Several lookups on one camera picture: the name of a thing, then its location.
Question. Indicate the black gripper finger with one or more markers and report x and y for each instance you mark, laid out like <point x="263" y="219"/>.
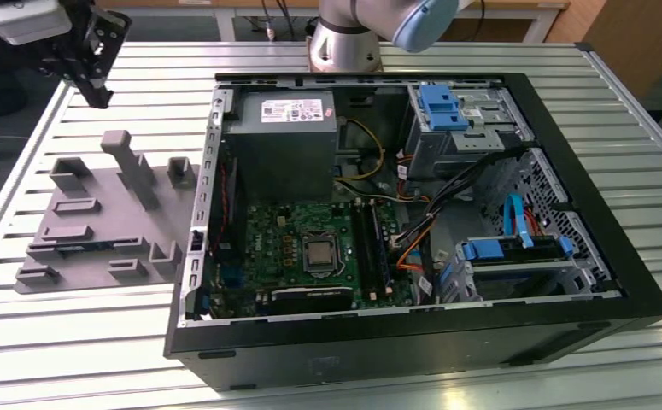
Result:
<point x="87" y="91"/>
<point x="117" y="38"/>

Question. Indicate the black RAM slot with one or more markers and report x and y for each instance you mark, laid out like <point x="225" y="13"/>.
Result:
<point x="362" y="247"/>

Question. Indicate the grey parts rack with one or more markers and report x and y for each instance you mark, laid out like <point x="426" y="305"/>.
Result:
<point x="109" y="200"/>

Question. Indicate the grey power supply unit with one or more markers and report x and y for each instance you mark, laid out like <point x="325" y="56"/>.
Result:
<point x="279" y="158"/>

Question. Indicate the green motherboard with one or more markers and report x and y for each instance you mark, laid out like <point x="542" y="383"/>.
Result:
<point x="267" y="222"/>

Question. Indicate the silver CPU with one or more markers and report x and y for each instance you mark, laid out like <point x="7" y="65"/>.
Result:
<point x="320" y="254"/>

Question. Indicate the CPU socket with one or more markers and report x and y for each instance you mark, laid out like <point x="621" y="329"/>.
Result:
<point x="322" y="270"/>

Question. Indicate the blue drive bay latch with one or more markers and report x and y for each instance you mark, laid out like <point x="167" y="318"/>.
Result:
<point x="441" y="107"/>

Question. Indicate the black graphics card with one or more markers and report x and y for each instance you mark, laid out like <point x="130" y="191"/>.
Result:
<point x="308" y="299"/>

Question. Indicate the metal drive cage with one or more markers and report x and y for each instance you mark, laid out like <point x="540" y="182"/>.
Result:
<point x="478" y="141"/>

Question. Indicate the hard disk in blue carrier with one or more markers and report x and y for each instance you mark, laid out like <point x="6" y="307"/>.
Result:
<point x="485" y="250"/>

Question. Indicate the black PC case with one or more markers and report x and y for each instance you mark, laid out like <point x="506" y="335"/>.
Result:
<point x="422" y="346"/>

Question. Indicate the metal disk bay cage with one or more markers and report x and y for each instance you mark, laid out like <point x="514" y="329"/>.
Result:
<point x="528" y="267"/>

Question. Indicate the wooden cabinet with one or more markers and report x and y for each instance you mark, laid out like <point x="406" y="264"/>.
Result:
<point x="639" y="42"/>

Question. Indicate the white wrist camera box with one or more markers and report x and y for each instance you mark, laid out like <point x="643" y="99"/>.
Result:
<point x="28" y="21"/>

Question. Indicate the wooden desk white frame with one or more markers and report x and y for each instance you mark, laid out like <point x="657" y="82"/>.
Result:
<point x="542" y="23"/>

